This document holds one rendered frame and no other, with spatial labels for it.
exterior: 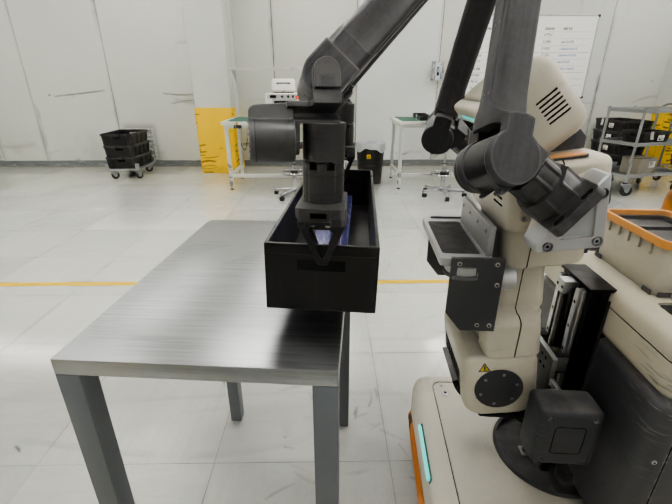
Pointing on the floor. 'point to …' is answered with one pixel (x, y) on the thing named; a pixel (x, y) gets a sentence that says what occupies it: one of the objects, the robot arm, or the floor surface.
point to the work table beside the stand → (207, 348)
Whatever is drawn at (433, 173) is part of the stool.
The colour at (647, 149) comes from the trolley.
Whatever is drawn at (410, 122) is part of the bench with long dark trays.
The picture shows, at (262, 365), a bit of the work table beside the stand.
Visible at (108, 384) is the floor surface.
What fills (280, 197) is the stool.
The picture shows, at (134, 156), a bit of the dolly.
